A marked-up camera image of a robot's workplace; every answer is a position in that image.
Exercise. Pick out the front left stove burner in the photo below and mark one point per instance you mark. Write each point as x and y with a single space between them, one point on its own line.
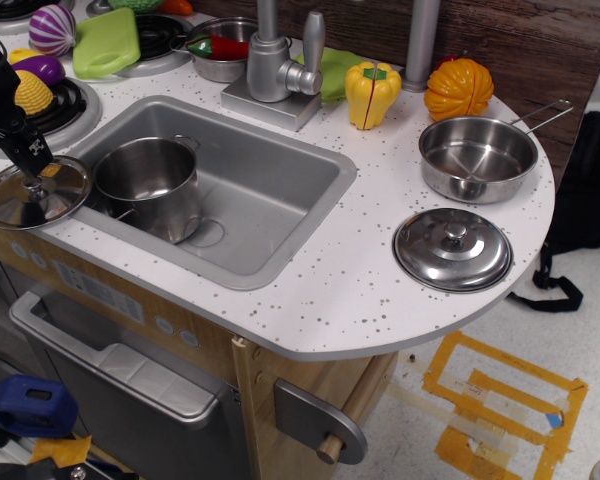
72 113

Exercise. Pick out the wooden towel rail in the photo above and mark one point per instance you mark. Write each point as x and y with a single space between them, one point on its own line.
349 444

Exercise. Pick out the stove burner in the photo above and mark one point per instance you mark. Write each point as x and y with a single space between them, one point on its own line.
161 40
72 113
15 15

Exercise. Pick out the steel lid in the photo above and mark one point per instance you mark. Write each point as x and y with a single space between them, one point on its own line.
32 202
452 250

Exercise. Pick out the orange toy pumpkin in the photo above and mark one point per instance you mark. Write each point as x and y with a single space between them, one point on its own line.
458 87

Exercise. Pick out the purple toy eggplant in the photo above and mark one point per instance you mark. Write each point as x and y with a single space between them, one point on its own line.
47 68

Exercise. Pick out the blue clamp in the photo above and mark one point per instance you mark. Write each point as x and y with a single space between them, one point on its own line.
36 408

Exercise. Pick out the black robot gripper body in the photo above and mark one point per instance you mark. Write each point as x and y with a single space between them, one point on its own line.
20 140

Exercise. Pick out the grey toy dishwasher door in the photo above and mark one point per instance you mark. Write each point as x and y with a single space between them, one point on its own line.
158 415

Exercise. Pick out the tall steel pot in sink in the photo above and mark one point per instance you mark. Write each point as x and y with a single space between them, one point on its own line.
151 184

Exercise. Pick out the grey toy faucet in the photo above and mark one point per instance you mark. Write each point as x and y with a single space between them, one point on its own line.
275 88

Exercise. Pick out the green toy cutting board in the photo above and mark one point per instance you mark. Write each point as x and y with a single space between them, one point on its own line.
106 44

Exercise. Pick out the yellow toy lemon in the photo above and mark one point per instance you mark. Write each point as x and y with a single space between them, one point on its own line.
20 54

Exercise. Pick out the back left stove burner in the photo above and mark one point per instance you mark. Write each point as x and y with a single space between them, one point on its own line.
15 15

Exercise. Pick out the grey toy sink basin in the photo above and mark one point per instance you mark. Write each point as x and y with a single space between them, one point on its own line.
263 194

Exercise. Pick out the green cloth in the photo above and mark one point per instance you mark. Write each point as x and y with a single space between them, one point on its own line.
334 66

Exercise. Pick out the steel frying pan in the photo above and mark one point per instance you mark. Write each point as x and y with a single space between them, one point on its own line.
475 159

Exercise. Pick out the back right stove burner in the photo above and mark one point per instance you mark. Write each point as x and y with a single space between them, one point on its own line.
161 40

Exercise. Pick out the yellow toy corn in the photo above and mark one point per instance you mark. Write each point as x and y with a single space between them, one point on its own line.
32 94

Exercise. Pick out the yellow toy bell pepper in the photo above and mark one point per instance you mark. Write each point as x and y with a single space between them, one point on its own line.
371 89

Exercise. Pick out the grey vertical post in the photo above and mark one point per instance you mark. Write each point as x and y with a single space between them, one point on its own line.
423 28

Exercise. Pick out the orange toy vegetable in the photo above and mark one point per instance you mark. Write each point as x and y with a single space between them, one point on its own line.
176 7

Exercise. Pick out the black backpack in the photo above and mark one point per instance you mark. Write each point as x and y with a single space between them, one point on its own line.
576 219

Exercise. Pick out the small steel pot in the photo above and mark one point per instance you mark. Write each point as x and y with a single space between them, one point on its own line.
236 28

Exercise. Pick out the red toy chili pepper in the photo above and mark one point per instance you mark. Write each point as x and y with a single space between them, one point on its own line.
216 47

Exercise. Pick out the purple striped toy onion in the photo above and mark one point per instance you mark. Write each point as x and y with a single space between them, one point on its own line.
52 30

